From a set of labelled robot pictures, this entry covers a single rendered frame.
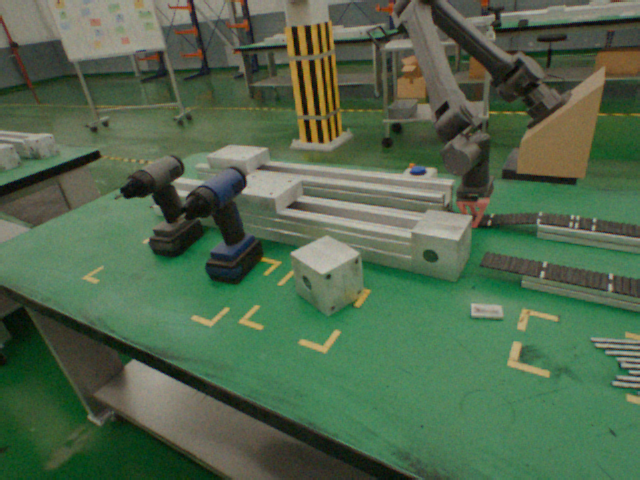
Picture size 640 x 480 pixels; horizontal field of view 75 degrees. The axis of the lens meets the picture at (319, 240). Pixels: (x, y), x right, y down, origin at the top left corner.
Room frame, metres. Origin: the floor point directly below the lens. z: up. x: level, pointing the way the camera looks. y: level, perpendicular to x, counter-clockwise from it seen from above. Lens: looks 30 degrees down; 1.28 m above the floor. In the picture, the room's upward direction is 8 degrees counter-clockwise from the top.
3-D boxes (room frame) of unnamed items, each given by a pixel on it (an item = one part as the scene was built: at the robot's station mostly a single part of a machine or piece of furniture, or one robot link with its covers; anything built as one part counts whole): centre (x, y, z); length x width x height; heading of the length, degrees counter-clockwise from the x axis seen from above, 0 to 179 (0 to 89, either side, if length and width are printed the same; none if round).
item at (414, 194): (1.11, 0.01, 0.82); 0.80 x 0.10 x 0.09; 54
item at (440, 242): (0.71, -0.25, 0.83); 0.12 x 0.09 x 0.10; 144
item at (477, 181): (0.85, -0.37, 0.90); 0.10 x 0.07 x 0.07; 148
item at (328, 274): (0.66, -0.02, 0.83); 0.11 x 0.10 x 0.10; 123
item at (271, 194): (0.96, 0.12, 0.87); 0.16 x 0.11 x 0.07; 54
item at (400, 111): (3.89, -1.20, 0.50); 1.03 x 0.55 x 1.01; 67
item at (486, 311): (0.54, -0.27, 0.78); 0.05 x 0.03 x 0.01; 72
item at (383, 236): (0.96, 0.12, 0.82); 0.80 x 0.10 x 0.09; 54
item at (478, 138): (0.85, -0.36, 0.96); 0.07 x 0.06 x 0.07; 136
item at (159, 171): (0.92, 0.37, 0.89); 0.20 x 0.08 x 0.22; 153
